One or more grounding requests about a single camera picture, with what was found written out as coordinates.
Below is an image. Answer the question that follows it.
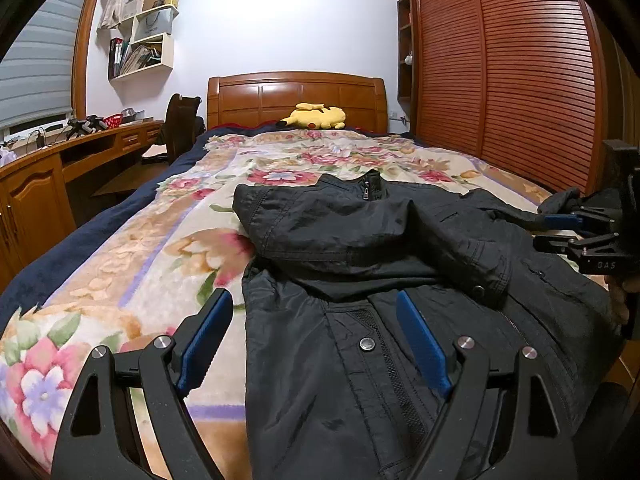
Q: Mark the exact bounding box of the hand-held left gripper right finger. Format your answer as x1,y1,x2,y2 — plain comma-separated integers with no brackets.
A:
395,290,581,480

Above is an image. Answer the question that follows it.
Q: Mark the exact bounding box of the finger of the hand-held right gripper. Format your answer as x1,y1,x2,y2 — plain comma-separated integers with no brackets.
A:
532,234,626,276
542,195,623,237

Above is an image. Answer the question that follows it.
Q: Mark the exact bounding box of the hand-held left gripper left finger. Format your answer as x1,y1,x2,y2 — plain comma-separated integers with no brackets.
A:
50,287,236,480

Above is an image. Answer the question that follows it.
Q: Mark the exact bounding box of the black jacket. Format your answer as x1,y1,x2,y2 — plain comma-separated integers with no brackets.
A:
232,170,626,480

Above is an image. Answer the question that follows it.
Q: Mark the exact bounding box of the person's right hand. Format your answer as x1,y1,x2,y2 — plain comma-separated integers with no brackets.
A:
607,274,633,327

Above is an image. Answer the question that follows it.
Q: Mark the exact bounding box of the floral blanket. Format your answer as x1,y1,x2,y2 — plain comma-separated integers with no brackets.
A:
0,127,556,480

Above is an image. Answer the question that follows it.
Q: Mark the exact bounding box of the wooden slatted wardrobe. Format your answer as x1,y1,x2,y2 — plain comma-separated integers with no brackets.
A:
394,0,640,203

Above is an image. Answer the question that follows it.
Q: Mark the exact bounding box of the dark wooden chair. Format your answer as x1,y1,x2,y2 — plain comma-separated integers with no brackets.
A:
142,92,206,166

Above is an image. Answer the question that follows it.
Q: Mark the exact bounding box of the wooden desk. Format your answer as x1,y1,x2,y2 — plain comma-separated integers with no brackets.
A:
0,119,167,281

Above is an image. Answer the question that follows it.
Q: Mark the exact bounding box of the black gadget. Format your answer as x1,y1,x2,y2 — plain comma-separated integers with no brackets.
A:
64,116,109,139

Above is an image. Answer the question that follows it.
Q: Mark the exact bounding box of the yellow plush toy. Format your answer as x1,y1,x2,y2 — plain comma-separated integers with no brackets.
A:
277,102,348,131

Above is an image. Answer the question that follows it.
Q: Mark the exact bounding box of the wooden headboard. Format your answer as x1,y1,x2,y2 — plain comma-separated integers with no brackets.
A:
206,71,390,134

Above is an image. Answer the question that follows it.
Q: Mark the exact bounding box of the stack of books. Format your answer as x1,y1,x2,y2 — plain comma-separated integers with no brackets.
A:
120,42,164,74

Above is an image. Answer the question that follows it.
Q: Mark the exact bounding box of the black binder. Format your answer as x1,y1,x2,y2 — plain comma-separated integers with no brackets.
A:
108,37,124,79

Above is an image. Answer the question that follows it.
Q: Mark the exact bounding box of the white paper bag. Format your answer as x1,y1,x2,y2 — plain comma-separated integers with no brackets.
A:
132,7,174,42

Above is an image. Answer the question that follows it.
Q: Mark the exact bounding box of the grey window blind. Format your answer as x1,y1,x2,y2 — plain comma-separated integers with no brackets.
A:
0,0,102,132

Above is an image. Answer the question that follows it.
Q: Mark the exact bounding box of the white wall shelf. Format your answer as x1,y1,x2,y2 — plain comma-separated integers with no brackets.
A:
97,0,181,81

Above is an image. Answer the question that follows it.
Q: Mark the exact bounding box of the wooden window frame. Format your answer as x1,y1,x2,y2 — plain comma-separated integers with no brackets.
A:
71,0,112,119

